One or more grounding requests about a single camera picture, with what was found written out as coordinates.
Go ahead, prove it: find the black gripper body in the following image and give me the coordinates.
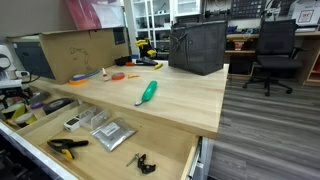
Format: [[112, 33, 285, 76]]
[[0, 87, 23, 100]]

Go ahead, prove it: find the black masking tape roll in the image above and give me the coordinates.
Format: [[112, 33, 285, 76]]
[[42, 97, 75, 116]]

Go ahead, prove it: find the purple tape roll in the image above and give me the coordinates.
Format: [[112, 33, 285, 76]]
[[29, 101, 45, 111]]

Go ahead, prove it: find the large yellow black hazard tape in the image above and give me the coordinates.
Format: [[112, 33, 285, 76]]
[[0, 102, 27, 121]]

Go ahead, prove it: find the blue tape roll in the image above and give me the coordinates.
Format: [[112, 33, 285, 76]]
[[71, 73, 88, 82]]

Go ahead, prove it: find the white front wooden drawer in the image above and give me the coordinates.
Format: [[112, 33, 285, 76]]
[[9, 99, 203, 180]]

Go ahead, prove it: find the white handheld meter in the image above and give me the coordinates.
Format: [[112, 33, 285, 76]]
[[63, 105, 98, 133]]

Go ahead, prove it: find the cardboard box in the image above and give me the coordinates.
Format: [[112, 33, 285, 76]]
[[6, 26, 131, 85]]

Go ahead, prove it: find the yellow black spring clamp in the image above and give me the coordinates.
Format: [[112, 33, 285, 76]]
[[46, 138, 90, 161]]

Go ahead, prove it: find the clear plastic box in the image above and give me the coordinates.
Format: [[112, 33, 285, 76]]
[[81, 108, 112, 132]]

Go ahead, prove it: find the silver foil bag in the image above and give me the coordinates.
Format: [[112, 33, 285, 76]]
[[90, 117, 138, 153]]

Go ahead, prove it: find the red poster board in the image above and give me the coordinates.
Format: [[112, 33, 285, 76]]
[[64, 0, 126, 32]]

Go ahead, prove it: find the black block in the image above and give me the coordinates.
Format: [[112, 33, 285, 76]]
[[114, 55, 133, 67]]

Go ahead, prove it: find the white shelving unit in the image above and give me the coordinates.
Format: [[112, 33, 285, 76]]
[[123, 0, 175, 60]]

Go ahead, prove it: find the black yellow hand tool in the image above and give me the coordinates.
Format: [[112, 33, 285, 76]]
[[132, 56, 164, 71]]

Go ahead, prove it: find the black metal clamp with bolt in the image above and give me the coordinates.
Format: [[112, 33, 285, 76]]
[[125, 152, 157, 175]]

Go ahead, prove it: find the black fabric bag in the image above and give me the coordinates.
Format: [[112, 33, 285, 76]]
[[167, 20, 229, 77]]

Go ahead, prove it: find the red white container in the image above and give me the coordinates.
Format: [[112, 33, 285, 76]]
[[232, 39, 247, 52]]

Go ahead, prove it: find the black pegboard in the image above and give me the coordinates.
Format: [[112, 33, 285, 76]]
[[229, 0, 268, 20]]

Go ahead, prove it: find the black office chair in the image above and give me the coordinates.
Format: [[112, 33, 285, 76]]
[[242, 18, 305, 98]]

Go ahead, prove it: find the wooden workbench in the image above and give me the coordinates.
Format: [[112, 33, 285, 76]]
[[224, 30, 320, 88]]

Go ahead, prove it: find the white printed box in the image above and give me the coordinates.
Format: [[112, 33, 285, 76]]
[[288, 0, 320, 26]]

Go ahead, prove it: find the grey duct tape roll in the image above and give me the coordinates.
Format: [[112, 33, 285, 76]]
[[28, 91, 50, 105]]

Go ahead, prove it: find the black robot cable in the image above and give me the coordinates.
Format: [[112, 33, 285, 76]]
[[19, 68, 42, 84]]

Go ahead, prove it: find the green handled tool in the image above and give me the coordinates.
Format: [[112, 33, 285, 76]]
[[134, 80, 158, 108]]

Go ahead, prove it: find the metal drawer slide rail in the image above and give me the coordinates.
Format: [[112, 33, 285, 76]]
[[188, 136, 203, 180]]

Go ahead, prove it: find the white wall cabinet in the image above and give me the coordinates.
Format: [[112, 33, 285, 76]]
[[173, 0, 203, 18]]

